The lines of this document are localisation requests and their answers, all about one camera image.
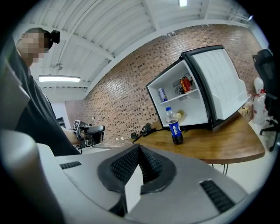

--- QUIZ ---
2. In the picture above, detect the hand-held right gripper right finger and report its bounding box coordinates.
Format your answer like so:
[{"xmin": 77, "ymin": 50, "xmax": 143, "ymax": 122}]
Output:
[{"xmin": 124, "ymin": 144, "xmax": 249, "ymax": 224}]

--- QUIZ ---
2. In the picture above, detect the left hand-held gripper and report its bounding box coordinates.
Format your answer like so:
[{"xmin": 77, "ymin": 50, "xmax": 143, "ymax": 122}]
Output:
[{"xmin": 72, "ymin": 119, "xmax": 106, "ymax": 150}]

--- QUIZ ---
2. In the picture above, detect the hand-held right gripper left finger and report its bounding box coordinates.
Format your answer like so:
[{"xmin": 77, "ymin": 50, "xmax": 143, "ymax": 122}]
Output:
[{"xmin": 36, "ymin": 143, "xmax": 141, "ymax": 224}]

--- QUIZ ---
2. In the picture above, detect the blue-capped dark bottle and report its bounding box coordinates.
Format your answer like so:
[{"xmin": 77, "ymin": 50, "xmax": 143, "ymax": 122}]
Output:
[{"xmin": 165, "ymin": 106, "xmax": 185, "ymax": 146}]

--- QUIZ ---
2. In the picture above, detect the black mini fridge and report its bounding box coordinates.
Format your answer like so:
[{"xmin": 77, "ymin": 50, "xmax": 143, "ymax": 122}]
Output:
[{"xmin": 145, "ymin": 45, "xmax": 249, "ymax": 132}]

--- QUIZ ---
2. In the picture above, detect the person's left forearm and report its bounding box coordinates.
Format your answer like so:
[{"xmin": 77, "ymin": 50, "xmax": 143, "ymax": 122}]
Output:
[{"xmin": 62, "ymin": 127, "xmax": 82, "ymax": 146}]

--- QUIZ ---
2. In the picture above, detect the wooden table with hairpin legs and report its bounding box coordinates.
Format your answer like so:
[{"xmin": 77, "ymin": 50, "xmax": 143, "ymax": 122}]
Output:
[{"xmin": 130, "ymin": 111, "xmax": 266, "ymax": 176}]

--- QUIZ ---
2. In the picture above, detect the person's black shirt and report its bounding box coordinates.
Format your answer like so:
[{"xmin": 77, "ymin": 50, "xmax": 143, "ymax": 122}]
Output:
[{"xmin": 13, "ymin": 49, "xmax": 82, "ymax": 156}]

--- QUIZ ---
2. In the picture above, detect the red drink can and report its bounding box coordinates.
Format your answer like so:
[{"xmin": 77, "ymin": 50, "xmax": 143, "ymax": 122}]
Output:
[{"xmin": 179, "ymin": 77, "xmax": 193, "ymax": 94}]

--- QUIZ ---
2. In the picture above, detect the person's head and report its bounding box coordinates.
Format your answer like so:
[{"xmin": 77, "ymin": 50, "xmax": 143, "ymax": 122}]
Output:
[{"xmin": 16, "ymin": 27, "xmax": 52, "ymax": 67}]

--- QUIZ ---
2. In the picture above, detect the clear empty water jug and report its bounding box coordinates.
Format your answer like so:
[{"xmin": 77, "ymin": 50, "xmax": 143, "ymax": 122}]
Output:
[{"xmin": 252, "ymin": 89, "xmax": 268, "ymax": 126}]

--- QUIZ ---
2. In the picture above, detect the white plastic jug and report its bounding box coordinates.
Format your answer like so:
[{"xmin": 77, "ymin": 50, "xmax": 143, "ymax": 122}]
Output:
[{"xmin": 253, "ymin": 77, "xmax": 264, "ymax": 91}]

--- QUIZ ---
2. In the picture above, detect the black office chair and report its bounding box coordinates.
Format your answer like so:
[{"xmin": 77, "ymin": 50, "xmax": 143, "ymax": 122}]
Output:
[{"xmin": 252, "ymin": 49, "xmax": 280, "ymax": 152}]

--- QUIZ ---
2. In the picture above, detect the black strap harness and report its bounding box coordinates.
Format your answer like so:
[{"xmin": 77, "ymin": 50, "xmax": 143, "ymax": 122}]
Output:
[{"xmin": 130, "ymin": 122, "xmax": 164, "ymax": 144}]

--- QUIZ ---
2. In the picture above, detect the white wire shelf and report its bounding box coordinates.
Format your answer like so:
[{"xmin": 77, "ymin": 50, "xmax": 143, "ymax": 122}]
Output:
[{"xmin": 159, "ymin": 88, "xmax": 199, "ymax": 105}]

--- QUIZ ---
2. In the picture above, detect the black head-mounted camera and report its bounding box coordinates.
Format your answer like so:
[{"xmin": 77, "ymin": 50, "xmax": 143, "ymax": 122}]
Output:
[{"xmin": 46, "ymin": 30, "xmax": 61, "ymax": 48}]

